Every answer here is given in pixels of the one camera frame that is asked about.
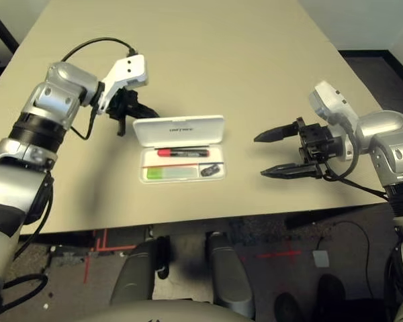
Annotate thin black floor cable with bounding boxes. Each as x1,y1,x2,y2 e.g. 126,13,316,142
317,221,372,286

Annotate grey robot torso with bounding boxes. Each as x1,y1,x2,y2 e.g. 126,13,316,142
83,298,253,322

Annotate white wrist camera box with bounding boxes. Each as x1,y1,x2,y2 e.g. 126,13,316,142
308,80,361,161
97,54,149,117

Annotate white plastic pencil case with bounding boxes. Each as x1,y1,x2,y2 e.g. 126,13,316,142
132,115,228,184

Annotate grey robot left leg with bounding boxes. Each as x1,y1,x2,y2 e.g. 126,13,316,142
109,236,171,306

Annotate white square floor patch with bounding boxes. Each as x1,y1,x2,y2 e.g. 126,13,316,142
312,250,330,268

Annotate green translucent plastic box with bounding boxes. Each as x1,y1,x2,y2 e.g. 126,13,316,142
146,166,198,181

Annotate side table with black legs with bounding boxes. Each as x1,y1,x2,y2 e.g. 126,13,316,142
0,5,20,54

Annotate black whiteboard marker red cap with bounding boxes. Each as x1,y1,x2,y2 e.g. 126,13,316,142
156,149,210,158

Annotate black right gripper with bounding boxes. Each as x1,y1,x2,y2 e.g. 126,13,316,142
254,116,337,179

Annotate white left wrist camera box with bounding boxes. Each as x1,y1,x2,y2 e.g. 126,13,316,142
97,54,149,117

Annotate grey robot right leg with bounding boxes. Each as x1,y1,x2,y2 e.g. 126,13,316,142
206,231,256,319

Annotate dark left wrist camera cable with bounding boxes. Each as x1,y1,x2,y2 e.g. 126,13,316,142
60,37,138,140

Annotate grey robot leg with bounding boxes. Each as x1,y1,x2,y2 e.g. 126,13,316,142
109,236,171,306
206,231,256,319

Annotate large black shoe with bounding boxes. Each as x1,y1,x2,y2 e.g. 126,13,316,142
317,274,347,318

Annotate small black silver stationery item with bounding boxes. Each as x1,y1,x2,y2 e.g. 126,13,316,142
200,163,222,177

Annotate red floor tape lines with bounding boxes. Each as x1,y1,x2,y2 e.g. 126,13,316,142
83,229,137,282

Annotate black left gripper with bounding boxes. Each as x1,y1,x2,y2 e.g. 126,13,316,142
107,87,161,137

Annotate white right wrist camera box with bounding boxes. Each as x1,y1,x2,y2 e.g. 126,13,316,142
308,80,361,161

